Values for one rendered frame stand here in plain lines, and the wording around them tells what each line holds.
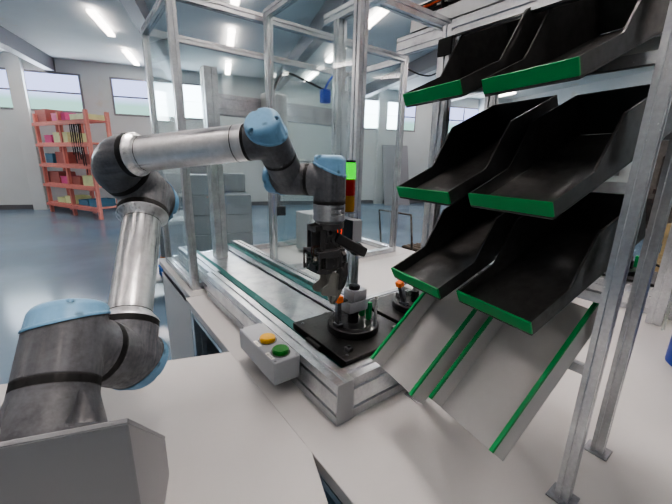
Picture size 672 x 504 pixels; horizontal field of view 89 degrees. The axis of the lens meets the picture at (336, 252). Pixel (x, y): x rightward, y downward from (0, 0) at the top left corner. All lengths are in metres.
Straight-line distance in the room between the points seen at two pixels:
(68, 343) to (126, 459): 0.23
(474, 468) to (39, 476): 0.66
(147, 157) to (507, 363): 0.81
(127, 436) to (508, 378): 0.56
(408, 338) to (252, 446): 0.38
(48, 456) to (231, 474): 0.33
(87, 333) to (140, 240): 0.28
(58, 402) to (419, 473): 0.60
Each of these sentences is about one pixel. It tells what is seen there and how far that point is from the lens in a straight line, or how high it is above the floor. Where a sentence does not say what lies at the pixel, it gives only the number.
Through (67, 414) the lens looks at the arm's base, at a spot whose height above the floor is 1.06.
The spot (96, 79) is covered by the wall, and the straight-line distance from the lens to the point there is 11.80.
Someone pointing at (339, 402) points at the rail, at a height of 0.92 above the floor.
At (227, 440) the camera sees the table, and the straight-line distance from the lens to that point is 0.82.
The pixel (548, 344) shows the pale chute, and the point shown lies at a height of 1.13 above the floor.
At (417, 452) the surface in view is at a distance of 0.80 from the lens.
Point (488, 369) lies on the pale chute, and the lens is 0.69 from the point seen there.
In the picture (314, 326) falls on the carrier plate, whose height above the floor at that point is 0.97.
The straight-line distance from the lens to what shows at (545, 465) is 0.87.
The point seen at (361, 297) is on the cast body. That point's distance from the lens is 0.92.
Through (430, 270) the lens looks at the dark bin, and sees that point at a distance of 0.69.
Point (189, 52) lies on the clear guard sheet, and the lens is 2.12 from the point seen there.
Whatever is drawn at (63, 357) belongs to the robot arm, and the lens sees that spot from 0.67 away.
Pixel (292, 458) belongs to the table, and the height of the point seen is 0.86.
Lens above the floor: 1.41
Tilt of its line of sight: 15 degrees down
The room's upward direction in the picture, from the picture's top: 1 degrees clockwise
